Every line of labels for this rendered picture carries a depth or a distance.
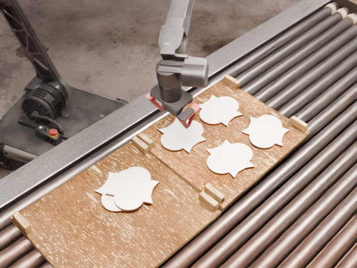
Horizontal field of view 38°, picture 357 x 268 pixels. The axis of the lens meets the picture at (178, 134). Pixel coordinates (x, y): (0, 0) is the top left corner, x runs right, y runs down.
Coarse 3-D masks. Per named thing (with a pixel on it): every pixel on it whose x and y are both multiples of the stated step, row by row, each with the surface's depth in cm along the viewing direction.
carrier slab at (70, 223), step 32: (128, 160) 146; (64, 192) 137; (160, 192) 138; (192, 192) 139; (32, 224) 129; (64, 224) 130; (96, 224) 130; (128, 224) 131; (160, 224) 131; (192, 224) 132; (64, 256) 123; (96, 256) 124; (128, 256) 124; (160, 256) 125
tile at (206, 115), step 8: (224, 96) 166; (200, 104) 162; (208, 104) 163; (216, 104) 163; (224, 104) 163; (232, 104) 163; (200, 112) 160; (208, 112) 160; (216, 112) 160; (224, 112) 160; (232, 112) 161; (208, 120) 157; (216, 120) 158; (224, 120) 158
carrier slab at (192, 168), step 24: (216, 96) 167; (240, 96) 167; (168, 120) 158; (240, 120) 159; (288, 120) 161; (216, 144) 152; (288, 144) 153; (168, 168) 146; (192, 168) 145; (264, 168) 146; (240, 192) 140
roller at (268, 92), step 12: (348, 36) 198; (324, 48) 191; (336, 48) 194; (312, 60) 186; (288, 72) 180; (300, 72) 182; (276, 84) 175; (288, 84) 179; (264, 96) 171; (36, 252) 126; (24, 264) 123; (36, 264) 125
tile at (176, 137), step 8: (176, 120) 157; (192, 120) 157; (168, 128) 154; (176, 128) 154; (184, 128) 155; (192, 128) 155; (200, 128) 155; (168, 136) 152; (176, 136) 152; (184, 136) 152; (192, 136) 152; (200, 136) 153; (168, 144) 150; (176, 144) 150; (184, 144) 150; (192, 144) 150
